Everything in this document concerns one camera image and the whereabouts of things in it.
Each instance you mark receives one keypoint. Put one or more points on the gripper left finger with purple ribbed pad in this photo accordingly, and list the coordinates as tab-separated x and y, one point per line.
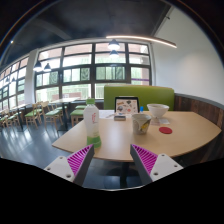
74	167

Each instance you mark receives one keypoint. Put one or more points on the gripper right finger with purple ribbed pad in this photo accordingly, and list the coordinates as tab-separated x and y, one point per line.
152	167

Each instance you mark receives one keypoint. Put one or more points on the red round coaster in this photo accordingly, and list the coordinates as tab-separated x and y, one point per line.
165	130

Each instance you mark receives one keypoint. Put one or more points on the patterned paper cup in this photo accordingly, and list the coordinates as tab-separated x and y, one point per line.
140	123

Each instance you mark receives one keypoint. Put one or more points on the green stool seat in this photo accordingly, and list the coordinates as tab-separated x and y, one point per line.
76	115

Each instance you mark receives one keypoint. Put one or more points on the white bottle green cap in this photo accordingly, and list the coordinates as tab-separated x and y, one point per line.
91	120

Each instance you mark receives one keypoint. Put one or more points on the wooden chair green seat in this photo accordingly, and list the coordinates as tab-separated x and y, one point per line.
51	116
33	117

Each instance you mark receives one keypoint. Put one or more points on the white ceramic bowl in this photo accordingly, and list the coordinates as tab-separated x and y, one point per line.
157	110

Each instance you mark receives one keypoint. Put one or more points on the white paper sheet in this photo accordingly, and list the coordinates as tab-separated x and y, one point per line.
106	114

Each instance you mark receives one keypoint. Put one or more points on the laptop with stickers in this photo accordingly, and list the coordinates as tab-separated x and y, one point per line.
126	105

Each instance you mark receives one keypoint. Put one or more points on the green booth sofa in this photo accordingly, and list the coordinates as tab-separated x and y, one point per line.
145	94

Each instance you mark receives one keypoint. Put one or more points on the grey pendant lamp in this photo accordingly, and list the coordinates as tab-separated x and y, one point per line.
38	67
113	45

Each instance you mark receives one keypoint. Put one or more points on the long linear ceiling light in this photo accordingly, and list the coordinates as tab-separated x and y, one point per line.
150	39

